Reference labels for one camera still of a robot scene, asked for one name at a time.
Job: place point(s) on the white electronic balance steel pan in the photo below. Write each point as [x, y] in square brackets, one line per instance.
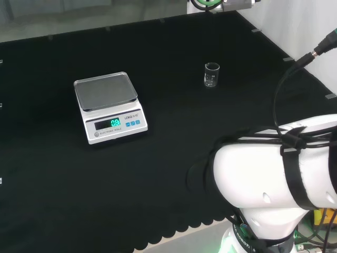
[113, 116]

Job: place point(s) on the black bench cloth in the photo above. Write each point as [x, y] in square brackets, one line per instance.
[79, 184]

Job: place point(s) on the small clear glass beaker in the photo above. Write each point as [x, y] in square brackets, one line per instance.
[211, 76]

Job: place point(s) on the yellow stop button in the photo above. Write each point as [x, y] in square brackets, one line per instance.
[319, 216]

